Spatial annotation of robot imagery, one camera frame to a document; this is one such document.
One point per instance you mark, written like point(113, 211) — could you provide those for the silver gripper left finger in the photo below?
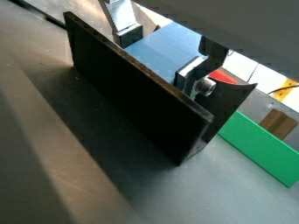
point(127, 30)

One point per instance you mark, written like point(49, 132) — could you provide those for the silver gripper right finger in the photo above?
point(191, 76)

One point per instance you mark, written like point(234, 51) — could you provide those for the blue rectangular block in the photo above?
point(167, 49)

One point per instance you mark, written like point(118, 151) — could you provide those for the black curved fixture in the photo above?
point(179, 123)

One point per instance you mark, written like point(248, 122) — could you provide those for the green foam shape board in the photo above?
point(264, 148)

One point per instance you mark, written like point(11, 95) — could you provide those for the red block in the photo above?
point(221, 76)

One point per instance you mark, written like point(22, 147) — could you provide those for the brown star peg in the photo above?
point(278, 123)

